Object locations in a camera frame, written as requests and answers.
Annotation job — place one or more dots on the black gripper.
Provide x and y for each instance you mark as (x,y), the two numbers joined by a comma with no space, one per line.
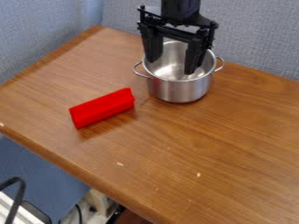
(178,21)

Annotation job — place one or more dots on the red rectangular block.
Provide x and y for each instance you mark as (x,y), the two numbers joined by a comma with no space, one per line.
(103,107)

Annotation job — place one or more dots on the black curved tube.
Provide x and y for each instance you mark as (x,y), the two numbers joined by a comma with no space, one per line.
(18,198)

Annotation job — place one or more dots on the metal pot with handles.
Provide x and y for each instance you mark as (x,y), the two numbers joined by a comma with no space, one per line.
(169,83)

